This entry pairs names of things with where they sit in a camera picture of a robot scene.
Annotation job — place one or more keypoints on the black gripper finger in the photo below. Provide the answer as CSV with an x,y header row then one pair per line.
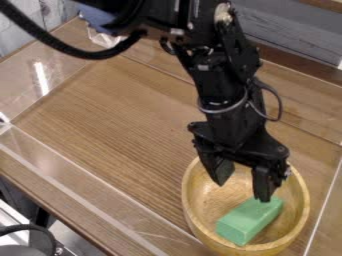
x,y
266,182
218,166

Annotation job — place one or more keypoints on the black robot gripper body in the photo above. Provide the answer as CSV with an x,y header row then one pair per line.
x,y
239,135

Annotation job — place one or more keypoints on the green rectangular block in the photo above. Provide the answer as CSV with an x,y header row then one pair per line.
x,y
243,222

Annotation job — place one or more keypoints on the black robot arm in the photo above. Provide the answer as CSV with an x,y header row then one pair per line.
x,y
199,31

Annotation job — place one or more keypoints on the brown wooden bowl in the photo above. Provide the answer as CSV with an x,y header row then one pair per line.
x,y
207,202

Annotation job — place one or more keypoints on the clear acrylic tray enclosure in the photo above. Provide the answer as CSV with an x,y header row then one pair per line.
x,y
99,151

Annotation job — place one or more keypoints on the clear acrylic corner bracket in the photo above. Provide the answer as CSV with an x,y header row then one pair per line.
x,y
101,39

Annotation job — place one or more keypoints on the black metal mount with screw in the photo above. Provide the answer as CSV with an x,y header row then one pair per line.
x,y
40,242

